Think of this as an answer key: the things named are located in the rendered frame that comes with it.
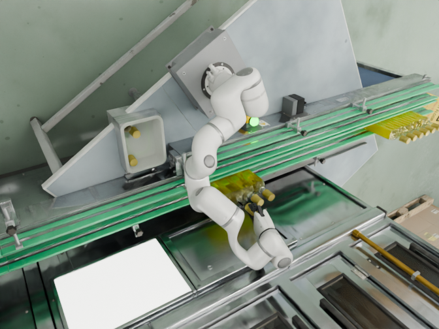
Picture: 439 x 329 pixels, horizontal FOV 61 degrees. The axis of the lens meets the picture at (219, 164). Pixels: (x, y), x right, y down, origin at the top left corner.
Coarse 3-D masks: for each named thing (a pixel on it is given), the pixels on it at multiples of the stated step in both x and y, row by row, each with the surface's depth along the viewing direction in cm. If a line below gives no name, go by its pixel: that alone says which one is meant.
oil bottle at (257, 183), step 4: (240, 172) 166; (244, 172) 166; (248, 172) 165; (252, 172) 165; (244, 176) 163; (248, 176) 163; (252, 176) 163; (256, 176) 163; (248, 180) 161; (252, 180) 160; (256, 180) 160; (260, 180) 160; (252, 184) 159; (256, 184) 158; (260, 184) 158; (264, 184) 159; (256, 188) 158; (256, 192) 159
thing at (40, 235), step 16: (400, 112) 217; (224, 176) 162; (144, 192) 152; (160, 192) 152; (176, 192) 151; (96, 208) 143; (112, 208) 143; (128, 208) 143; (64, 224) 136; (80, 224) 135; (32, 240) 128; (0, 256) 122
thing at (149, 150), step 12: (144, 120) 142; (156, 120) 149; (120, 132) 140; (144, 132) 153; (156, 132) 153; (132, 144) 152; (144, 144) 156; (156, 144) 157; (144, 156) 158; (156, 156) 159; (132, 168) 151; (144, 168) 152
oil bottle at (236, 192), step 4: (216, 180) 162; (220, 180) 161; (224, 180) 161; (228, 180) 161; (224, 184) 159; (228, 184) 159; (232, 184) 158; (228, 188) 156; (232, 188) 156; (236, 188) 156; (232, 192) 154; (236, 192) 154; (240, 192) 154; (232, 196) 154; (236, 196) 153; (232, 200) 155; (236, 200) 154
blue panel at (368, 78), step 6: (360, 72) 251; (366, 72) 251; (372, 72) 251; (366, 78) 241; (372, 78) 241; (378, 78) 241; (384, 78) 241; (390, 78) 240; (366, 84) 231; (372, 84) 231
